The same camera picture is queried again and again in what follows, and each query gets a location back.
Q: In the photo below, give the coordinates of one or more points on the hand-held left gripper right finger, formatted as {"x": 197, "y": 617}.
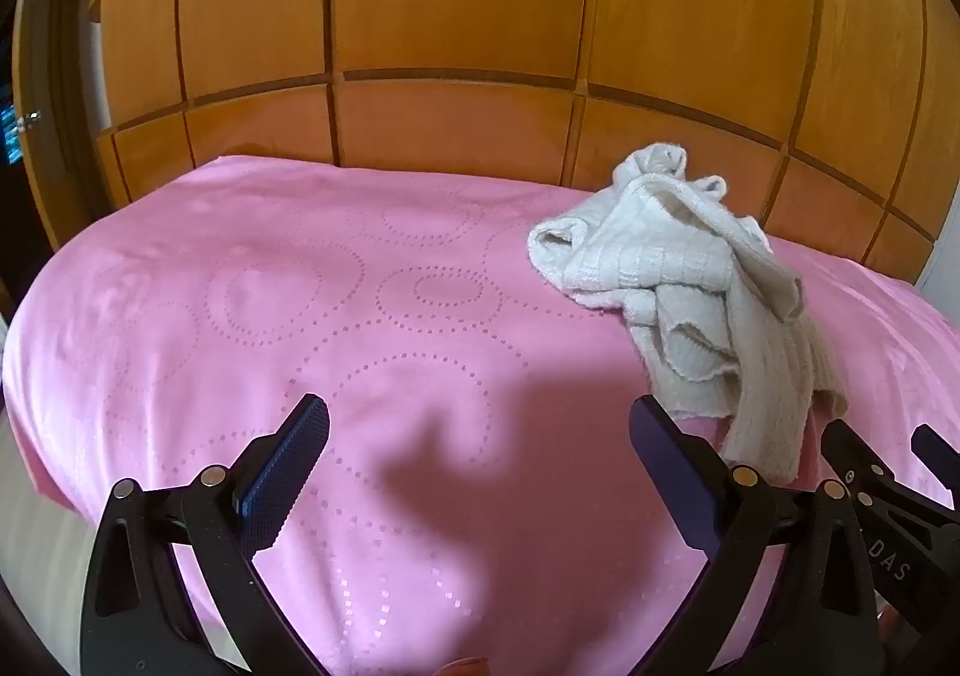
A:
{"x": 664, "y": 455}

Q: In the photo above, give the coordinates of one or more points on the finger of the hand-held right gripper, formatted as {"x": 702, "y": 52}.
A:
{"x": 937, "y": 451}
{"x": 855, "y": 462}

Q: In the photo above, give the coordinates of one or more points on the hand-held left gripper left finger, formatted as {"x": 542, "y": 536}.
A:
{"x": 289, "y": 455}

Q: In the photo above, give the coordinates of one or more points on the white knitted sweater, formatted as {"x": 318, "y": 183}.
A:
{"x": 660, "y": 248}

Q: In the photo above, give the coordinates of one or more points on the person's left hand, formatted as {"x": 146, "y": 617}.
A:
{"x": 463, "y": 668}

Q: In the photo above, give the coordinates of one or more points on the pink dotted blanket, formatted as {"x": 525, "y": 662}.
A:
{"x": 300, "y": 286}

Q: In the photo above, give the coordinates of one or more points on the wooden door with knob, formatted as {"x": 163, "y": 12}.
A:
{"x": 45, "y": 84}

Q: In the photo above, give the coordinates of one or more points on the wooden panelled wardrobe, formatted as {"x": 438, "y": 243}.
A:
{"x": 465, "y": 9}

